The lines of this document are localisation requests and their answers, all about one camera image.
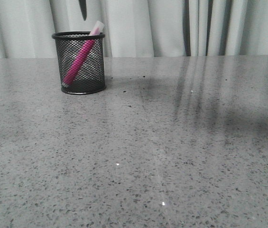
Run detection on pink pen with clear cap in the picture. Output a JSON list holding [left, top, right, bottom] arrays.
[[62, 21, 105, 88]]

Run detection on grey orange scissors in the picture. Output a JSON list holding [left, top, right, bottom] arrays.
[[78, 0, 87, 21]]

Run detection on black mesh pen cup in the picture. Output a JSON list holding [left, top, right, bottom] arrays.
[[52, 31, 106, 95]]

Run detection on light grey curtain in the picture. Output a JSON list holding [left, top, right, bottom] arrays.
[[0, 0, 268, 58]]

